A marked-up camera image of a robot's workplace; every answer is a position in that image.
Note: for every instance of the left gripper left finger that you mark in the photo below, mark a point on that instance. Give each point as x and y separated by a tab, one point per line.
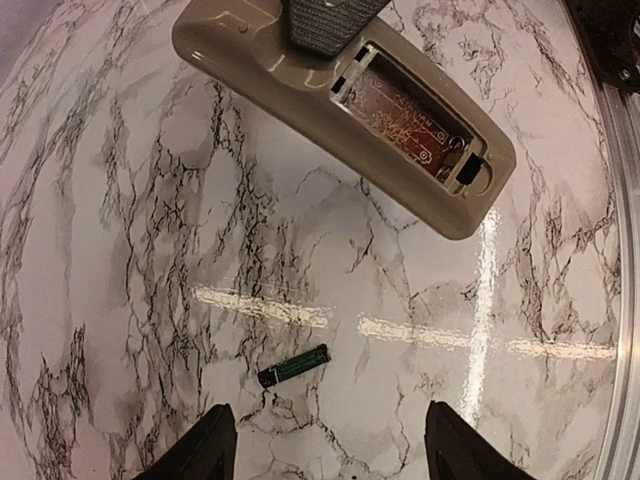
206	451

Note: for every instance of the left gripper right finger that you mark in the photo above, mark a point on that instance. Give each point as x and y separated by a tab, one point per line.
455	450

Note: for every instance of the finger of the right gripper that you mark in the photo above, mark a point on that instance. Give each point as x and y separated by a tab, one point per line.
325	28

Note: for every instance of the white remote control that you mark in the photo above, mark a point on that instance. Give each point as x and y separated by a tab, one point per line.
381	107

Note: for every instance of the black green AAA battery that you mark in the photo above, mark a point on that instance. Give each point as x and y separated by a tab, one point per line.
294	366

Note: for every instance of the front aluminium rail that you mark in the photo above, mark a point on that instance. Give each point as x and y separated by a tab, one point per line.
619	457

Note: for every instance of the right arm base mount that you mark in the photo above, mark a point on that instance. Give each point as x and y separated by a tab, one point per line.
608	32

